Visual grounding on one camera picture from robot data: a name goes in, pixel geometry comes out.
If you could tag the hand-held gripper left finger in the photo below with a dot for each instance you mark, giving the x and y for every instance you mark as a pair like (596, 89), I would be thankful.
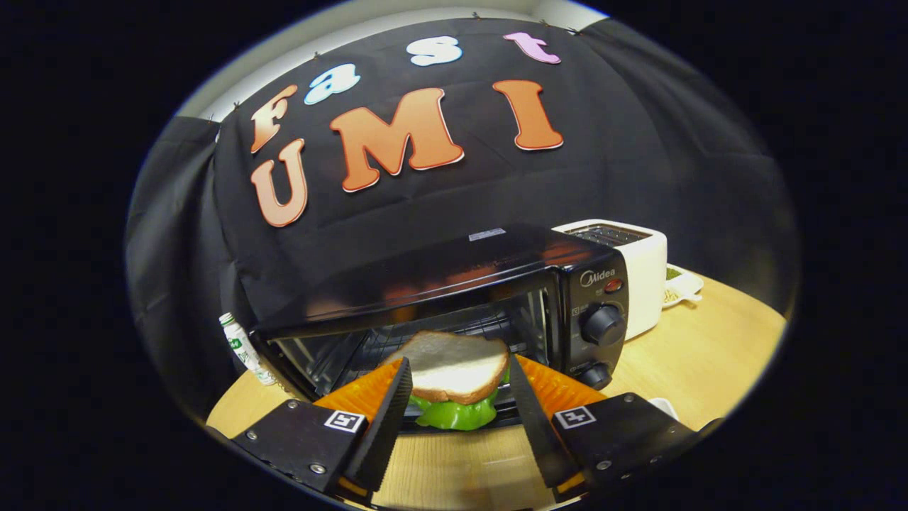
(386, 429)

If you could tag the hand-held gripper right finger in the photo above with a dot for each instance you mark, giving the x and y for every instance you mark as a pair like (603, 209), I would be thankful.
(539, 433)

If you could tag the sandwich with lettuce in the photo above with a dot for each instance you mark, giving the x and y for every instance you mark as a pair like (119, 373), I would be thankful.
(450, 369)

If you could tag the black toaster oven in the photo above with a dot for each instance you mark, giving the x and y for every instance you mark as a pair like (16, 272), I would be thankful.
(496, 262)

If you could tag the white bread toaster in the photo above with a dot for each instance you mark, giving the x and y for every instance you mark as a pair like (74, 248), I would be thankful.
(647, 284)

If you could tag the white rectangular dish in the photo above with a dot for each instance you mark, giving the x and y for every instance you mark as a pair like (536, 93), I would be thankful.
(665, 408)

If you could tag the white bottle green label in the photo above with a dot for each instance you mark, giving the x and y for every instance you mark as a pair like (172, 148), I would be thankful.
(245, 351)

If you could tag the small white snack dish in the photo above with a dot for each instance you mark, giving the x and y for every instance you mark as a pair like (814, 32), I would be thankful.
(681, 287)

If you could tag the black backdrop cloth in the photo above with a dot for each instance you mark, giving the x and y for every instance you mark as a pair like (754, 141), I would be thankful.
(638, 156)

